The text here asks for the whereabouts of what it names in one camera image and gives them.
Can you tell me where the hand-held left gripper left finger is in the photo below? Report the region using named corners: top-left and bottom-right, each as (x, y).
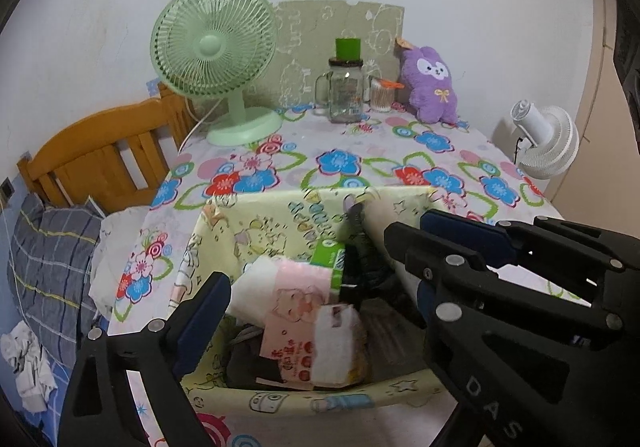
top-left (57, 271), bottom-right (232, 447)

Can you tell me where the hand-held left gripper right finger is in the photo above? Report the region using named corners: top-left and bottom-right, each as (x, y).
top-left (419, 283), bottom-right (640, 447)

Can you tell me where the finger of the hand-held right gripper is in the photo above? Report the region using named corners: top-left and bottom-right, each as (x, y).
top-left (420, 208), bottom-right (640, 274)
top-left (384, 221), bottom-right (640, 314)

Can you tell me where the black plastic bag roll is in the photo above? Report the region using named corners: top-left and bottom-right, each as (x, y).
top-left (337, 204), bottom-right (402, 309)

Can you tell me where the pink tissue packet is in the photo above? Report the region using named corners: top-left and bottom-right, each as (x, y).
top-left (227, 256), bottom-right (334, 386)

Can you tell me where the green carton box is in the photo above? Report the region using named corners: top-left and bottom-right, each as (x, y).
top-left (309, 237), bottom-right (352, 291)

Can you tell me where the yellow printed storage box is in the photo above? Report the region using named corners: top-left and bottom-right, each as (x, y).
top-left (169, 184), bottom-right (447, 424)

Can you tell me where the dark cloth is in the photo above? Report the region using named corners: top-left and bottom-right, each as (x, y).
top-left (224, 324), bottom-right (268, 389)

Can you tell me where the floral tablecloth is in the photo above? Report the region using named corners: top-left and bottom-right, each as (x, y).
top-left (107, 102), bottom-right (597, 447)

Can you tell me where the white clip fan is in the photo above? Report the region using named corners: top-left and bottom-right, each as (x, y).
top-left (492, 99), bottom-right (580, 174)

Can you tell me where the purple plush toy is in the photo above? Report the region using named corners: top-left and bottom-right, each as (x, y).
top-left (396, 37), bottom-right (460, 124)

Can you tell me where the clear container orange lid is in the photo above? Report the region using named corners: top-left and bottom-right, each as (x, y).
top-left (369, 77), bottom-right (405, 113)

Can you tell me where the grey plaid pillow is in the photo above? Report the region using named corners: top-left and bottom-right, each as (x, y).
top-left (7, 191), bottom-right (104, 344)

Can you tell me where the beige wooden door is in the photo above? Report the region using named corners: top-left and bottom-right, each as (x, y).
top-left (544, 0), bottom-right (640, 230)

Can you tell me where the crumpled white cloth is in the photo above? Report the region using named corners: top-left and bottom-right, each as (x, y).
top-left (0, 319), bottom-right (59, 414)

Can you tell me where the glass jar mug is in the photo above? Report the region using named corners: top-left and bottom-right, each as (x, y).
top-left (313, 57), bottom-right (366, 124)

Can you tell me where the wooden headboard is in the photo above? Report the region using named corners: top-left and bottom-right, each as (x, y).
top-left (17, 82), bottom-right (202, 219)

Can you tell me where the green plastic cylinder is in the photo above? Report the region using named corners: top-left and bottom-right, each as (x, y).
top-left (335, 38), bottom-right (362, 62)

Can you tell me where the dark textured object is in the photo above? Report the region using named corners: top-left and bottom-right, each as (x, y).
top-left (612, 0), bottom-right (640, 149)

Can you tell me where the beige printed board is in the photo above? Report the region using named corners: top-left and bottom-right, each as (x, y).
top-left (272, 0), bottom-right (405, 109)

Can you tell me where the green desk fan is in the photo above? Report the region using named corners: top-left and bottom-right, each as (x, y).
top-left (149, 0), bottom-right (285, 147)

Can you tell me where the white fan cable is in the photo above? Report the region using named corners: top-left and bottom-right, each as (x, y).
top-left (177, 96), bottom-right (222, 154)

